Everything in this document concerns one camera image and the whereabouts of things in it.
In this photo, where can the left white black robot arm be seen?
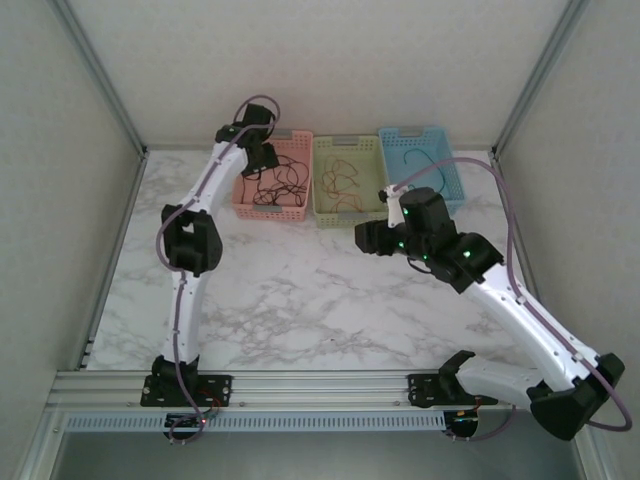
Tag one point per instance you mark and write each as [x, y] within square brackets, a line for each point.
[187, 310]

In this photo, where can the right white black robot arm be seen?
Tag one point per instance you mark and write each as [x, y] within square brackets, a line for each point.
[525, 320]

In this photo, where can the pink plastic basket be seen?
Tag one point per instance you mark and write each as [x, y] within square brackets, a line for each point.
[295, 142]

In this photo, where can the blue plastic basket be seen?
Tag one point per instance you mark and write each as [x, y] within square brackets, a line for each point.
[425, 140]

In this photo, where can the green plastic basket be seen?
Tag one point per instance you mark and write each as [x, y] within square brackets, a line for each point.
[350, 147]

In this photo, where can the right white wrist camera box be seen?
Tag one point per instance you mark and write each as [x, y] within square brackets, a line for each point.
[395, 210]

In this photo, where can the aluminium table end rail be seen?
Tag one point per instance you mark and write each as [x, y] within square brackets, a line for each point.
[200, 147]

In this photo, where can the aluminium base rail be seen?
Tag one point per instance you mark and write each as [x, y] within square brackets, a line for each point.
[320, 390]

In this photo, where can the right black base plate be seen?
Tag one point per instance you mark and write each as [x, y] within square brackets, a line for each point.
[425, 390]

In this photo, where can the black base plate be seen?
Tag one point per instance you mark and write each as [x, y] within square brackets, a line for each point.
[425, 390]
[220, 387]

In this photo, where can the aluminium frame post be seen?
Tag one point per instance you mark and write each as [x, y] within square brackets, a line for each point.
[545, 75]
[101, 75]

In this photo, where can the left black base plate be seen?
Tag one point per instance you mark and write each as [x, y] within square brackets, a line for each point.
[220, 387]

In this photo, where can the aluminium frame leg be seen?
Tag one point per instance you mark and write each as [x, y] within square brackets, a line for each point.
[42, 445]
[592, 465]

